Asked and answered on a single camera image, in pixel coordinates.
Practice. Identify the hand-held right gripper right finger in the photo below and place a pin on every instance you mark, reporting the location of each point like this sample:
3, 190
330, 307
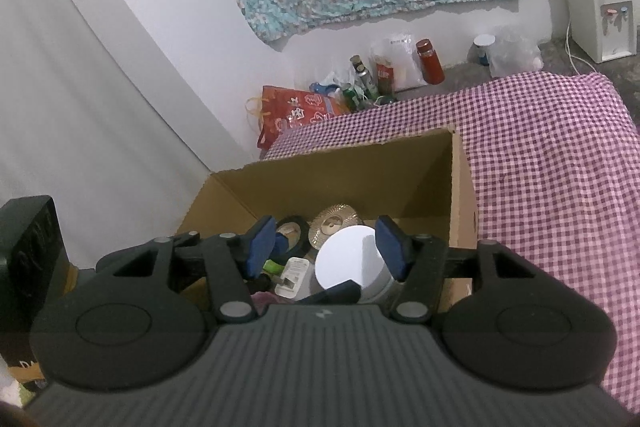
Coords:
392, 253

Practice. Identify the black cylinder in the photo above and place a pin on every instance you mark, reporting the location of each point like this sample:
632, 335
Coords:
335, 293

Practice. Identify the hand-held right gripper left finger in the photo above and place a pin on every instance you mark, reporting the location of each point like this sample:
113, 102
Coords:
260, 248

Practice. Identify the clear plastic bag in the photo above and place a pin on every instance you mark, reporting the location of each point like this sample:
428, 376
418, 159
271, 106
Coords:
515, 54

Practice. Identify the green bottle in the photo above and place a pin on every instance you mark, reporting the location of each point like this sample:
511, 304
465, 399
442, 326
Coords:
354, 99

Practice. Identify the white charger plug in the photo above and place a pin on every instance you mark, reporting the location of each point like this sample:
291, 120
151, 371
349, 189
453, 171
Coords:
295, 274

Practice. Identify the white plastic bag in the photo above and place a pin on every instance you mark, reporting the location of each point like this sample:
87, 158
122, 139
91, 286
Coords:
400, 57

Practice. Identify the large cardboard box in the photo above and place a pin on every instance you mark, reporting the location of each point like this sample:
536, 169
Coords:
350, 177

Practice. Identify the white water dispenser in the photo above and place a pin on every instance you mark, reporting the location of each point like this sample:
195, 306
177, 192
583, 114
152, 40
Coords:
590, 17

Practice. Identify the red printed bag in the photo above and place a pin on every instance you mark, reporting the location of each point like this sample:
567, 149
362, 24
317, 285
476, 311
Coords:
290, 112

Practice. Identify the white cup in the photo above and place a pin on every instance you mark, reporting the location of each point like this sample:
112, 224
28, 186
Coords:
484, 44

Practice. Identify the black tape roll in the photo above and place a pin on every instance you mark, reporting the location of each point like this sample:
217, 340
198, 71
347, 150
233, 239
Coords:
305, 248

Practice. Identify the white plastic bottle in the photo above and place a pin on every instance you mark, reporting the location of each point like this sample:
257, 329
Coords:
350, 262

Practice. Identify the green tube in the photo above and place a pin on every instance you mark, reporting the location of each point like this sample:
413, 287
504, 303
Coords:
274, 266

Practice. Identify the blue plastic wrapper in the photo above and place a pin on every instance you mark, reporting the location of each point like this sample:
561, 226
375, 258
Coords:
325, 88

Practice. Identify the dark jar with gold lid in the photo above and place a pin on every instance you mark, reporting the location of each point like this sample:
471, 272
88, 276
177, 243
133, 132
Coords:
332, 222

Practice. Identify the purple checkered tablecloth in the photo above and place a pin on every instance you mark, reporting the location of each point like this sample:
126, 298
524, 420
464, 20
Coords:
550, 182

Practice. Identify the green spray can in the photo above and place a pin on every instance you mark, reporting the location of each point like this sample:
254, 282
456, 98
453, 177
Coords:
364, 77

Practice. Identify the red bottle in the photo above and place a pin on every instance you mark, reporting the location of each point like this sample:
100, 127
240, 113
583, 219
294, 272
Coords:
432, 64

